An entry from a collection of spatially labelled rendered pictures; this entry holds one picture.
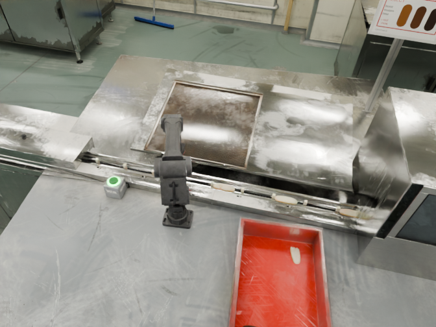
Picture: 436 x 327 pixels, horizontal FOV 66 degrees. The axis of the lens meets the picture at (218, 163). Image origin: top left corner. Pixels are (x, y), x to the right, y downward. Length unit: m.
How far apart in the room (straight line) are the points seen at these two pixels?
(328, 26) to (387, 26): 2.78
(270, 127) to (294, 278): 0.75
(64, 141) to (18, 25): 2.81
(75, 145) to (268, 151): 0.91
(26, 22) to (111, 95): 2.32
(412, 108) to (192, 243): 0.98
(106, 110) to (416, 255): 1.65
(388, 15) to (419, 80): 1.27
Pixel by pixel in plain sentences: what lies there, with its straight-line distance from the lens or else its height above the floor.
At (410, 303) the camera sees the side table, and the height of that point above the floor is 0.82.
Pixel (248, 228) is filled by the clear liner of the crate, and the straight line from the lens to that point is 1.36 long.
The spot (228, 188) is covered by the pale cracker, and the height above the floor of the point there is 0.86.
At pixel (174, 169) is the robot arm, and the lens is 0.96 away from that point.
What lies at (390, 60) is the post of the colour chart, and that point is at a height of 1.15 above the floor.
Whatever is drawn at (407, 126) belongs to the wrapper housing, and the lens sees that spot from 1.33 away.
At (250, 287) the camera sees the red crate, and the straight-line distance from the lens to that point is 1.31.
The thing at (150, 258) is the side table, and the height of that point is 0.82.
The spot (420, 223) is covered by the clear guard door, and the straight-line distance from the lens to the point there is 1.28.
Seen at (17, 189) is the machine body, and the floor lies 0.61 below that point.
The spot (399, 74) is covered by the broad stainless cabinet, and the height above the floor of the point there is 0.67.
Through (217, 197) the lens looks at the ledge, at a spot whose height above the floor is 0.86.
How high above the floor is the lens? 2.01
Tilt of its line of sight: 46 degrees down
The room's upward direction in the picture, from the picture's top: 4 degrees clockwise
